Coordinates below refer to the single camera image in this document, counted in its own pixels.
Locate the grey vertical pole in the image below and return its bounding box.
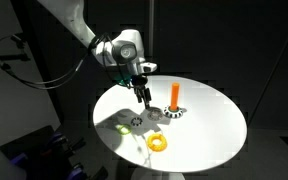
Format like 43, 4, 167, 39
149, 0, 155, 64

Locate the black stand pole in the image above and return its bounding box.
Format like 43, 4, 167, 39
0, 0, 67, 126

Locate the white table pedestal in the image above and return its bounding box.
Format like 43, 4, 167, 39
130, 165, 186, 180

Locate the black background cable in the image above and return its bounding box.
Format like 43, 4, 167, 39
0, 33, 97, 92

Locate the black robot wrist cable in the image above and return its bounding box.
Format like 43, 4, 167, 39
88, 32, 133, 90

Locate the small black toothed ring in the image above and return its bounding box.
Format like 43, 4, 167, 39
130, 116, 144, 129

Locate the orange textured ring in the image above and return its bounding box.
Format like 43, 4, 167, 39
146, 133, 169, 153

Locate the teal camera mount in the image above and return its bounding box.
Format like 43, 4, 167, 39
114, 75, 134, 86

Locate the orange rod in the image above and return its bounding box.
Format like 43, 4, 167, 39
169, 81, 182, 112

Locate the dark clamp tripod assembly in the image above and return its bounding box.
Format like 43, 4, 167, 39
0, 124, 109, 180

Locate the green toothed ring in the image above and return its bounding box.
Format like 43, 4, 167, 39
115, 123, 133, 136

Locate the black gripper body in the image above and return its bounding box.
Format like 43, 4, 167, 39
131, 74, 149, 90

